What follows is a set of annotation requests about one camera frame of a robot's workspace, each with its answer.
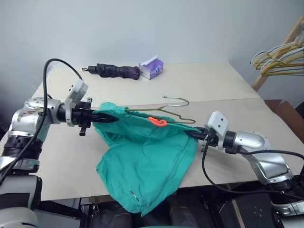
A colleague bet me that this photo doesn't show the light wooden rack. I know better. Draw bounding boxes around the light wooden rack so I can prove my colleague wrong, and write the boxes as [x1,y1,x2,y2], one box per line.
[251,15,304,92]

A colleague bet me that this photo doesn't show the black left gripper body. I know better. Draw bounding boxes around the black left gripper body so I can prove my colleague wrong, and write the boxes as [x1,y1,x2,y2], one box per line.
[72,97,95,137]

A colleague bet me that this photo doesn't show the purple tissue box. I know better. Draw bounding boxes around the purple tissue box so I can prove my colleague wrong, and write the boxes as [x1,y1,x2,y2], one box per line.
[138,55,164,80]

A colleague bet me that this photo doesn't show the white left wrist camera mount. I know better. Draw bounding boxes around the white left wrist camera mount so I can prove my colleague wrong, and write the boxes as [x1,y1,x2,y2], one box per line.
[64,79,89,126]

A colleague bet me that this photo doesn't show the folded dark purple umbrella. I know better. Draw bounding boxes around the folded dark purple umbrella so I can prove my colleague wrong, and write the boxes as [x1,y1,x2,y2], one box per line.
[82,63,141,81]

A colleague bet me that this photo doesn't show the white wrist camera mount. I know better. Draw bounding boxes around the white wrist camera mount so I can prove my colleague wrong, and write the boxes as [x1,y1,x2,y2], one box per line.
[64,79,89,126]
[204,110,230,151]

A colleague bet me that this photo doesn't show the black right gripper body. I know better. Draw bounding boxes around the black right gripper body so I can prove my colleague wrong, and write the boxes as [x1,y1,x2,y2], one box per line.
[196,127,220,152]

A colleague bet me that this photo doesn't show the yellow coated wire hanger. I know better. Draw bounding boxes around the yellow coated wire hanger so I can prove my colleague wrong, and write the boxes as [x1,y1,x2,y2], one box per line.
[255,45,304,77]

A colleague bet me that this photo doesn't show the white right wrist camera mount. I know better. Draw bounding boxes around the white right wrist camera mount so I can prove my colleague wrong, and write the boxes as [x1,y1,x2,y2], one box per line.
[204,110,230,151]

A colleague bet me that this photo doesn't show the white coated wire hanger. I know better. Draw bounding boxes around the white coated wire hanger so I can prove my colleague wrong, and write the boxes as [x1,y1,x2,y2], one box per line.
[250,40,304,72]

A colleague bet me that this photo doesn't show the thin wire clothes hanger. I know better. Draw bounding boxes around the thin wire clothes hanger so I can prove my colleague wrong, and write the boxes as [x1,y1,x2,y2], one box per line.
[125,95,197,125]

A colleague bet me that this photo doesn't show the green shorts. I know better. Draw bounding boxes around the green shorts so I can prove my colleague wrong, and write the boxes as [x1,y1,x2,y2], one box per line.
[94,101,202,217]

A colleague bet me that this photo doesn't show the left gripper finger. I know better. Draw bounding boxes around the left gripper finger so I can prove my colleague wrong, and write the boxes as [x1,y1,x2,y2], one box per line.
[92,113,117,119]
[93,118,118,124]

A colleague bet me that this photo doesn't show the brown wooden furniture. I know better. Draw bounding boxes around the brown wooden furniture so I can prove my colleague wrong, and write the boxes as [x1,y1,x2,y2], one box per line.
[264,99,304,145]

